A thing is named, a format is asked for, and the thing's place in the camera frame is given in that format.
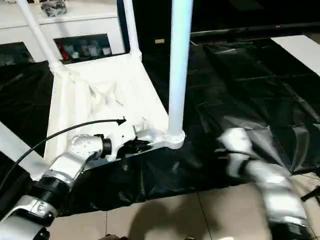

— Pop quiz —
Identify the white plastic table top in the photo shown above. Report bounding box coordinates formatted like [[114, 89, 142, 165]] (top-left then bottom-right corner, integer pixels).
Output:
[[31, 53, 186, 181]]

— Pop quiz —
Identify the black work mat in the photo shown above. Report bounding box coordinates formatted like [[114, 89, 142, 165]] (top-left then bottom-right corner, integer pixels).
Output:
[[0, 37, 320, 218]]

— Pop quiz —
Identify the black floor stand leg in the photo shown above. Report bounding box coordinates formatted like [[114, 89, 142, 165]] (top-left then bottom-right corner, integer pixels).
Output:
[[301, 191, 320, 202]]

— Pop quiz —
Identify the black low shelf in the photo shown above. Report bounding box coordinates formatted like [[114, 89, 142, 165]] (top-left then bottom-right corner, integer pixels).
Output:
[[191, 22, 320, 39]]

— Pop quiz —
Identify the white flat panel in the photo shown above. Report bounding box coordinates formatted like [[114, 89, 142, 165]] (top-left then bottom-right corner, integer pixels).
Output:
[[271, 34, 320, 77]]

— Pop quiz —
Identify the white cabinet with glass doors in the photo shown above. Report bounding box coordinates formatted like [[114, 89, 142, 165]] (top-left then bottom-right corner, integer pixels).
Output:
[[0, 0, 127, 66]]

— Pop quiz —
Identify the clear bag of dark parts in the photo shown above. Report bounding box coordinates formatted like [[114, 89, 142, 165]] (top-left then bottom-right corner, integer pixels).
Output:
[[41, 0, 68, 17]]

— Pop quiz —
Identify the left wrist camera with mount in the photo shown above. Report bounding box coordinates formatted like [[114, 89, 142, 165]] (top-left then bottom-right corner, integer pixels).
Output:
[[103, 123, 139, 163]]

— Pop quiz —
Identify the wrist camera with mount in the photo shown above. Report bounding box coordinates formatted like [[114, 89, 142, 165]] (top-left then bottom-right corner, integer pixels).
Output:
[[216, 127, 253, 177], [103, 123, 139, 163]]

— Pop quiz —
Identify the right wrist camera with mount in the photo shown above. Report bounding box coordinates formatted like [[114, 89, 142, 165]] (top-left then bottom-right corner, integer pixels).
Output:
[[216, 127, 253, 177]]

